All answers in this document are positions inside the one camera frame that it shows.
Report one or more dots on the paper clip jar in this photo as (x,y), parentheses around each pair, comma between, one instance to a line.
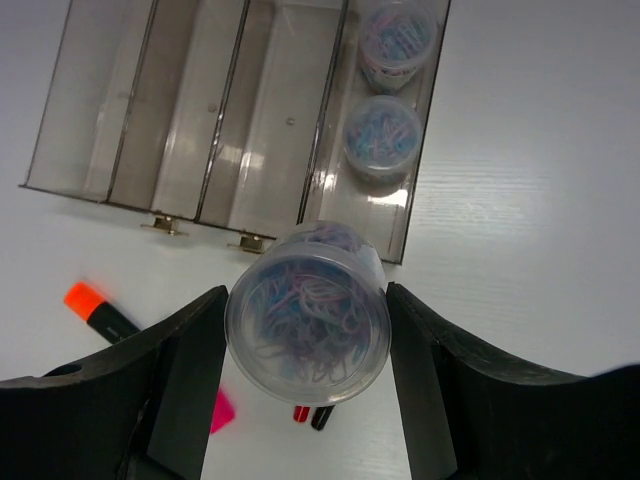
(308,321)
(396,38)
(381,138)

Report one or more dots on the red-capped white pen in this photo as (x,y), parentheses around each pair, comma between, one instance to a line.
(301,413)

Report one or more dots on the pink highlighter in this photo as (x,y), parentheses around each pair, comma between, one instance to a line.
(223,413)

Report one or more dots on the orange highlighter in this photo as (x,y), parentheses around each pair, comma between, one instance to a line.
(99,314)

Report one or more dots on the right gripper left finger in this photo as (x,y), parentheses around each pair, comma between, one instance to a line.
(139,409)

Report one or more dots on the black-capped white pen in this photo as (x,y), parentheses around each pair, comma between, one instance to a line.
(321,416)

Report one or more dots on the clear four-compartment organizer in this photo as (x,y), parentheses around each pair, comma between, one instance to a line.
(226,114)

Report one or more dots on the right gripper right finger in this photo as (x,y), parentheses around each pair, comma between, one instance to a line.
(471,410)

